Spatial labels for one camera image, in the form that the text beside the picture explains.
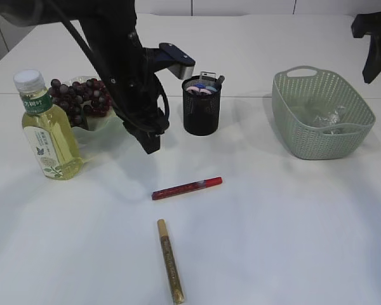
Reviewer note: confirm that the clear plastic sheet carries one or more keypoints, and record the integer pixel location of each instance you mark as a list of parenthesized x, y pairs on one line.
[(326, 119)]

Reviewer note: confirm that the artificial red grape bunch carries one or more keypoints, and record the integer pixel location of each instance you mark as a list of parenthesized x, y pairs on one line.
[(81, 97)]

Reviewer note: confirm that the blue capped scissors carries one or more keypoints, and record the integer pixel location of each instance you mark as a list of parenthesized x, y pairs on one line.
[(208, 86)]

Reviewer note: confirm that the yellow tea bottle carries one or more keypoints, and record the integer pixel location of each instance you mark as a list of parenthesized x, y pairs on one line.
[(47, 128)]

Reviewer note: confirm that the red marker pen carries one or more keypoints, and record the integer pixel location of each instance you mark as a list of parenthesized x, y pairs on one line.
[(186, 188)]

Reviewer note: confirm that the gold glitter marker pen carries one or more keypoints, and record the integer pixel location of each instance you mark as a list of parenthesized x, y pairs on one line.
[(176, 290)]

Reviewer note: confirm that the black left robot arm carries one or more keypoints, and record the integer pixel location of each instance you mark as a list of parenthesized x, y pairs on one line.
[(106, 33)]

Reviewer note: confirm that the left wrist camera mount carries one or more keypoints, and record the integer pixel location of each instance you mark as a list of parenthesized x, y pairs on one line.
[(169, 56)]

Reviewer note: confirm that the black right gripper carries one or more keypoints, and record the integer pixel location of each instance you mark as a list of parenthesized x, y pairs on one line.
[(369, 24)]

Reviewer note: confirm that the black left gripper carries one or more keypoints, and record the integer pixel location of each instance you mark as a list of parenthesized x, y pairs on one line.
[(146, 124)]

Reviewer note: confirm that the black mesh pen holder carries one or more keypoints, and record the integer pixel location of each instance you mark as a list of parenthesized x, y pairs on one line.
[(200, 113)]

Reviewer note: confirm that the clear plastic ruler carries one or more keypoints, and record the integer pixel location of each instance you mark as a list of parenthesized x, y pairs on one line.
[(207, 77)]

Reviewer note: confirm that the grey marker pen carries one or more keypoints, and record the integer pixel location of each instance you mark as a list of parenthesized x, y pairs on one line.
[(218, 83)]

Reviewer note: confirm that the green scalloped glass plate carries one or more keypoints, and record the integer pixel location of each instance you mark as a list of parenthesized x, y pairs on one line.
[(105, 127)]

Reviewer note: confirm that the green woven plastic basket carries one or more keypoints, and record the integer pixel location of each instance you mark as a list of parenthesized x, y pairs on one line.
[(295, 101)]

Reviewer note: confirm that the pink capped scissors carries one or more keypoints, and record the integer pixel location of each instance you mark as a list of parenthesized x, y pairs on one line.
[(195, 91)]

